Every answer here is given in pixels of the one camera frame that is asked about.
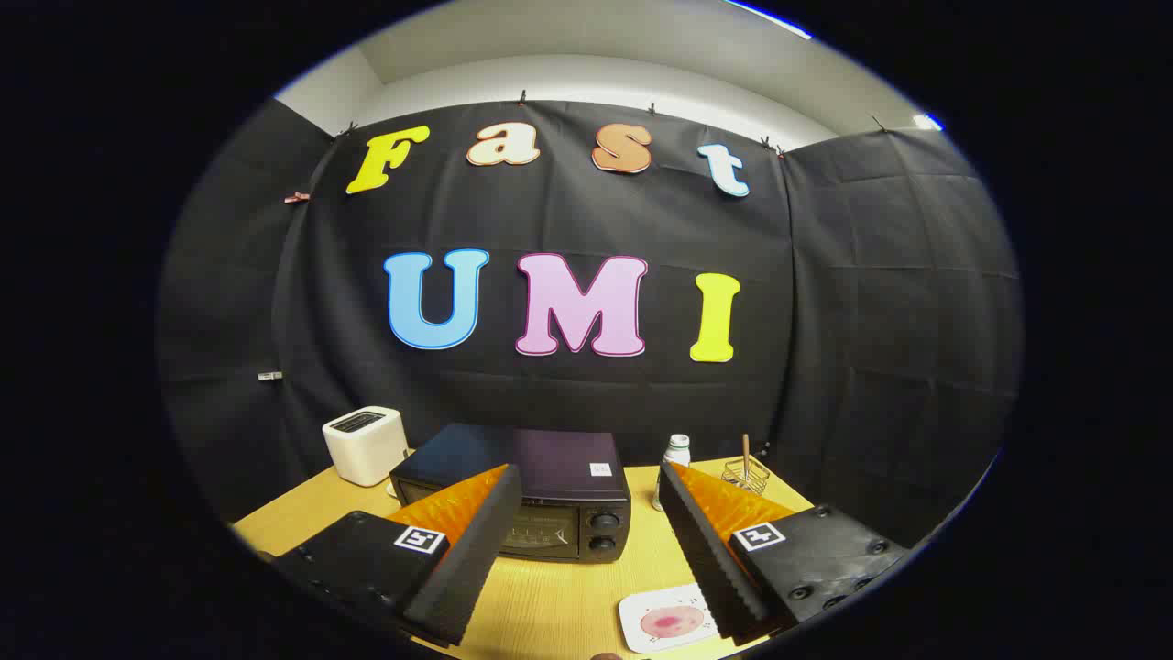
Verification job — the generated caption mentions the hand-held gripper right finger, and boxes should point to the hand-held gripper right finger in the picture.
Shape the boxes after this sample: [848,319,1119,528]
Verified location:
[658,461,910,645]

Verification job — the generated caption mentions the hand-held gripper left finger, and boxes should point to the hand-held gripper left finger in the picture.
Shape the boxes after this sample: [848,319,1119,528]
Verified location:
[270,463,523,649]

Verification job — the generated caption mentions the pink round meat slice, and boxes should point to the pink round meat slice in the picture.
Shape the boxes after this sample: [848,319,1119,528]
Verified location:
[639,605,702,640]

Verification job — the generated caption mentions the white square plate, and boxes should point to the white square plate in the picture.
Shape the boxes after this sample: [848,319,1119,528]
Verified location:
[618,583,725,654]

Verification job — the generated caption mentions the black toaster oven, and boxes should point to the black toaster oven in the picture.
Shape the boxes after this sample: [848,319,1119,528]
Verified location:
[389,422,633,563]

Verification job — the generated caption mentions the white bread toaster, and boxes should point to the white bread toaster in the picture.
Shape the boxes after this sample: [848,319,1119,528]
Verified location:
[322,406,410,488]

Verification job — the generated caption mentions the white plastic bottle green label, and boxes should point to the white plastic bottle green label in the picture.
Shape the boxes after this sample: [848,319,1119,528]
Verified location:
[652,434,692,512]

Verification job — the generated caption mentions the row of black cloth clips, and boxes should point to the row of black cloth clips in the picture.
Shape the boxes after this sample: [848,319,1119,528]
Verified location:
[339,89,890,157]

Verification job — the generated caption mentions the wire mesh holder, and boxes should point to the wire mesh holder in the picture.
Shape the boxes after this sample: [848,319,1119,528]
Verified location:
[721,456,771,497]

